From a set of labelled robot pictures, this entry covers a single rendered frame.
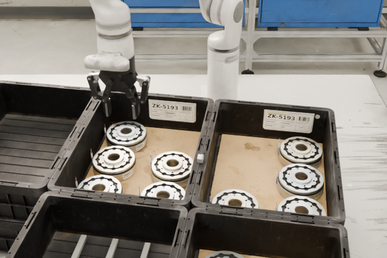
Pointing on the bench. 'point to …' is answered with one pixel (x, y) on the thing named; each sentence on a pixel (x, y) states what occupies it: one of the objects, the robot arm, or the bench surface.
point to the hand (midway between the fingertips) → (121, 110)
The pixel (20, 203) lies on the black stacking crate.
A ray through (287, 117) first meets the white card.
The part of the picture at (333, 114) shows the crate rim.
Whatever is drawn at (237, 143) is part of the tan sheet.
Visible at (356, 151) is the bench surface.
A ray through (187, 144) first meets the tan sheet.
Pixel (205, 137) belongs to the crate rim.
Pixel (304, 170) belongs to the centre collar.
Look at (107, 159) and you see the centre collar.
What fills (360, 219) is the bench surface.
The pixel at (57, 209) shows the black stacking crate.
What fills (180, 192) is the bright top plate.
